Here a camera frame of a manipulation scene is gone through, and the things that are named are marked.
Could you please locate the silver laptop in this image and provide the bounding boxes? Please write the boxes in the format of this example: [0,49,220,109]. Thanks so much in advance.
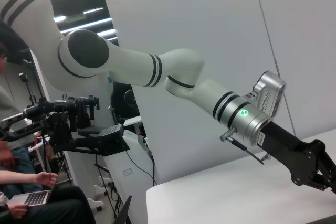
[5,189,53,207]

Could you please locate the black teleoperation rig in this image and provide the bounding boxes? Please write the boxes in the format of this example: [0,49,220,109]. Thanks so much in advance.
[0,94,131,157]

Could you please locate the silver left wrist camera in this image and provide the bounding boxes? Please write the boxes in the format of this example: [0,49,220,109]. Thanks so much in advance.
[245,70,287,117]

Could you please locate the black tilted panel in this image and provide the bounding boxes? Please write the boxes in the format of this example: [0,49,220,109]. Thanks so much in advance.
[114,195,133,224]

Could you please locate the left arm cable with plug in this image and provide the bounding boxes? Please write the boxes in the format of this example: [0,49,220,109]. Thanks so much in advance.
[219,126,271,166]

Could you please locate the black foot pedal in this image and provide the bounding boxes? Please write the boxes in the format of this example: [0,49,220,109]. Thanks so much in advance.
[78,123,124,141]

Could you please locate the seated person black trousers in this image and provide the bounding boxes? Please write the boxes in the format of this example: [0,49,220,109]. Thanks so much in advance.
[0,185,97,224]

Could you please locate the bare bystander forearm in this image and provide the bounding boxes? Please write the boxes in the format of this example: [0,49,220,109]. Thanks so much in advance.
[0,170,37,186]

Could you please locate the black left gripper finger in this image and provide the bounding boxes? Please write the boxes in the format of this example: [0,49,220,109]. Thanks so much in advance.
[308,176,336,196]
[317,153,336,183]

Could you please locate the bare bystander hand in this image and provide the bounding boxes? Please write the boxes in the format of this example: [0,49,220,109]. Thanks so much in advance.
[7,204,29,219]
[0,147,16,168]
[34,171,58,189]

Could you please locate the ceiling light strip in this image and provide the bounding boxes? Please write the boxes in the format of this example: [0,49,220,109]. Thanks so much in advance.
[60,17,113,35]
[98,28,117,38]

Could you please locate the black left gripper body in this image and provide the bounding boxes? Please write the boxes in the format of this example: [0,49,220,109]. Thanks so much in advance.
[258,120,332,187]

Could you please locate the person in grey shirt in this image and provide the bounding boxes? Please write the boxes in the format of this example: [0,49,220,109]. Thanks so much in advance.
[0,41,44,196]

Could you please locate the black power cable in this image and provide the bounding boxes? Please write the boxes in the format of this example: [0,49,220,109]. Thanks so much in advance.
[125,149,158,187]

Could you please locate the white equipment cabinet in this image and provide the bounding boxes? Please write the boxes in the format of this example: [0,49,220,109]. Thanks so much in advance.
[101,140,156,209]

